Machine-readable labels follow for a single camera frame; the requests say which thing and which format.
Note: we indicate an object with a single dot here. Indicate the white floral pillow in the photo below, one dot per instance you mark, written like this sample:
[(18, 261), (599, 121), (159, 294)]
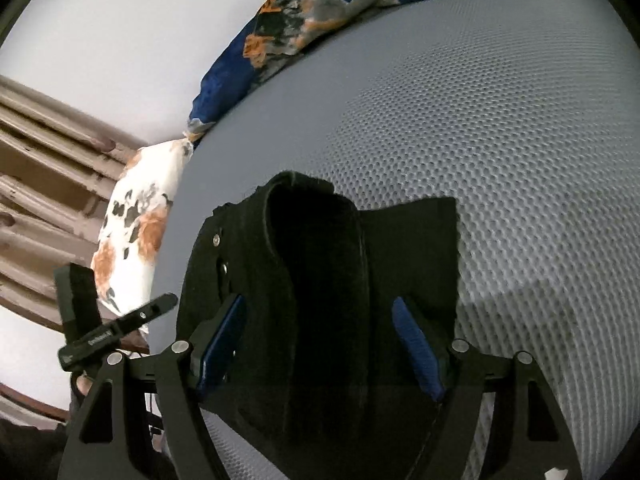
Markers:
[(145, 185)]

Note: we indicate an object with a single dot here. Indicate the person's dark clothing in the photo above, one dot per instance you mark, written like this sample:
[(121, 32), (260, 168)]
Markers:
[(27, 450)]

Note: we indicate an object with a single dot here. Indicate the blue floral blanket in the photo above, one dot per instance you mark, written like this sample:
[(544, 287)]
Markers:
[(225, 80)]

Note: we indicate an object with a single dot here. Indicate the black pants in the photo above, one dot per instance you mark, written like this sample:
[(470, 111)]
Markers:
[(320, 285)]

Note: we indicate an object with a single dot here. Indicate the person's left hand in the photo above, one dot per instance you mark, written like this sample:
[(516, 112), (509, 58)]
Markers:
[(83, 385)]

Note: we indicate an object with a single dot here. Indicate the brown curved wooden rail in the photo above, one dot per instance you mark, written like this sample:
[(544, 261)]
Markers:
[(30, 402)]

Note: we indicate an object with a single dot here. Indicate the brown wooden slatted headboard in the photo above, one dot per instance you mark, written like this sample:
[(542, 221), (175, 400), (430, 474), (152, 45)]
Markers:
[(45, 170)]

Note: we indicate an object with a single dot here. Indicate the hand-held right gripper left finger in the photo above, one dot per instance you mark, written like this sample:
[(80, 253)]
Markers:
[(220, 345)]

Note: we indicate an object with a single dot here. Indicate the grey mesh mattress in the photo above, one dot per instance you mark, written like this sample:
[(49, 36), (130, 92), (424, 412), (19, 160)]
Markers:
[(500, 135)]

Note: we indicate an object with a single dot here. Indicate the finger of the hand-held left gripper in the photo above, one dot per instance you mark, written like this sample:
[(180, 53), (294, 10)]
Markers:
[(150, 311)]

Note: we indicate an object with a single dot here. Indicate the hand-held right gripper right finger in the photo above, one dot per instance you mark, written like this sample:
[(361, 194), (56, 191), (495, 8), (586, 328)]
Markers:
[(417, 345)]

